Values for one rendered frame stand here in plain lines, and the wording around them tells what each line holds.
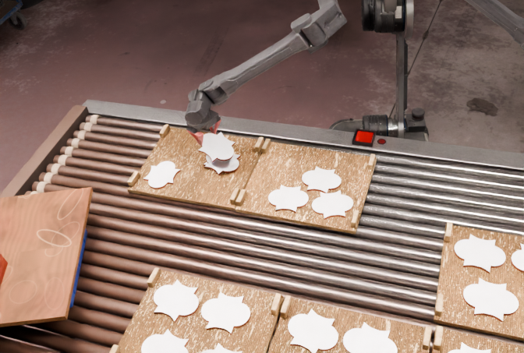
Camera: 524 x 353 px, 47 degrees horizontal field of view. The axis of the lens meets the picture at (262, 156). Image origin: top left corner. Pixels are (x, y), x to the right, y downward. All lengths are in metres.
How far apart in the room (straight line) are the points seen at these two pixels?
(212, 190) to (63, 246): 0.53
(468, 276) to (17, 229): 1.39
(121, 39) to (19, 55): 0.81
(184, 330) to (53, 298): 0.38
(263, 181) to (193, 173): 0.26
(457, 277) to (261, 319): 0.58
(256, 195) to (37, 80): 2.97
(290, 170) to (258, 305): 0.56
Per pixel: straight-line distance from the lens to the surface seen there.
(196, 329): 1.77
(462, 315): 1.79
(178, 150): 2.29
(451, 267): 1.87
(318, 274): 1.85
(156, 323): 1.81
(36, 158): 2.45
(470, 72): 4.23
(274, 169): 2.14
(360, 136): 2.26
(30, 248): 2.00
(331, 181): 2.07
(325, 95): 3.99
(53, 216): 2.06
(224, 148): 2.12
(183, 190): 2.13
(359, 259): 1.89
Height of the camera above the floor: 2.42
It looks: 43 degrees down
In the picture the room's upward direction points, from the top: 8 degrees counter-clockwise
